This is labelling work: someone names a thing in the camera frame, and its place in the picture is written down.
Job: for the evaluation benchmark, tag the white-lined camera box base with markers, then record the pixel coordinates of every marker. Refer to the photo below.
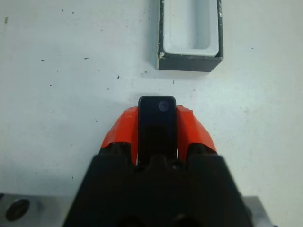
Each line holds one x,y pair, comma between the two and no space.
189,63

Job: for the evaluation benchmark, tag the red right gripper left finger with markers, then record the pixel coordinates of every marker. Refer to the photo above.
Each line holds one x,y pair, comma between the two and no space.
120,127

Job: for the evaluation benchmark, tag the black slim camera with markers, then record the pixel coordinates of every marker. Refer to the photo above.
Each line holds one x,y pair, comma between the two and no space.
156,123

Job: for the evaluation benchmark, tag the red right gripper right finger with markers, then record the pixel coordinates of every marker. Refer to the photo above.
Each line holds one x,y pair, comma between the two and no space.
191,132

